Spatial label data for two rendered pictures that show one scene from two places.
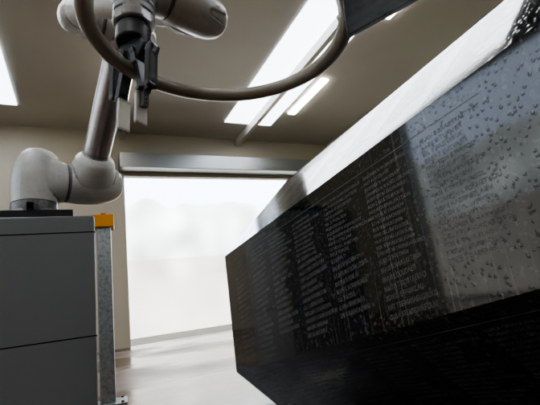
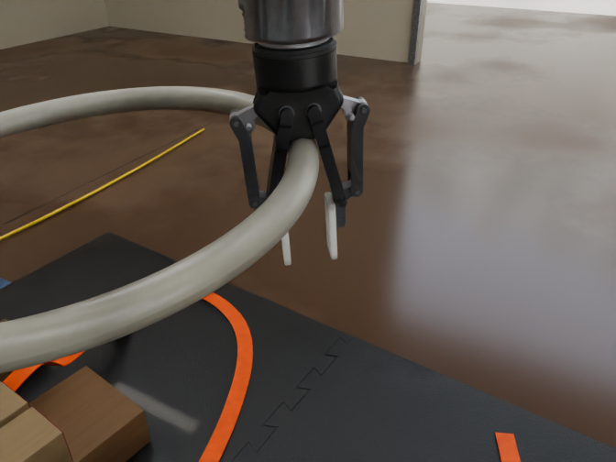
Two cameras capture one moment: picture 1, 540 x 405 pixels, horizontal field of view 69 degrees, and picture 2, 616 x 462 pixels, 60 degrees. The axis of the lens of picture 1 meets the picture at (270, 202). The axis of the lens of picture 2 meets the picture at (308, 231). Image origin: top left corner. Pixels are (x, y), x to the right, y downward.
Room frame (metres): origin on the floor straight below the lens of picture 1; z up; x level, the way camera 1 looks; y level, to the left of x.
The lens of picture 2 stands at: (1.14, -0.02, 1.14)
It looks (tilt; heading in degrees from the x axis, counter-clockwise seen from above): 31 degrees down; 145
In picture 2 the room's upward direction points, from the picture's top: straight up
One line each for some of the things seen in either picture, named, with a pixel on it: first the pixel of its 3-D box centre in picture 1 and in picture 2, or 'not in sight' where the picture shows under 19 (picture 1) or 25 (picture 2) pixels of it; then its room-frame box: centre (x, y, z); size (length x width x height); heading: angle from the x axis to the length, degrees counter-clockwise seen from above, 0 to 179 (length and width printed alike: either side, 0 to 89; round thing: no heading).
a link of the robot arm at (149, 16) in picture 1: (133, 17); (291, 5); (0.73, 0.24, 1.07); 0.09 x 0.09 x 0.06
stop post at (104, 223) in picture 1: (105, 304); not in sight; (2.36, 1.04, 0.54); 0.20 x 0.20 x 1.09; 22
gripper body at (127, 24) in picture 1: (133, 47); (297, 89); (0.73, 0.25, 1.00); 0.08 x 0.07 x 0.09; 62
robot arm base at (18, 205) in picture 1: (33, 210); not in sight; (1.38, 0.87, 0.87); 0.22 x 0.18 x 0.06; 26
